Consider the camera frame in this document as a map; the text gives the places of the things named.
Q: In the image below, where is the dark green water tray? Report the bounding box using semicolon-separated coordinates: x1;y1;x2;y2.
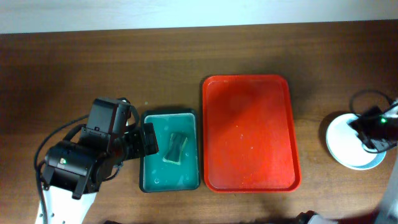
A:
139;108;201;193

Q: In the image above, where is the white plate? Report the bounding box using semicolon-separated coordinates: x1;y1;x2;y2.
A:
330;151;387;170
325;113;376;166

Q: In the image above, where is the red plastic tray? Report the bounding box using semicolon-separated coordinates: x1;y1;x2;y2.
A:
202;75;302;193

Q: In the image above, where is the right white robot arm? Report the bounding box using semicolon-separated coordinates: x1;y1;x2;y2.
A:
348;98;397;223

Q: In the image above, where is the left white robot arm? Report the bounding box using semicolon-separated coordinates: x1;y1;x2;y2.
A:
34;97;159;223

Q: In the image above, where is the green yellow sponge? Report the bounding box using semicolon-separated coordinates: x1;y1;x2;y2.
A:
163;133;188;165

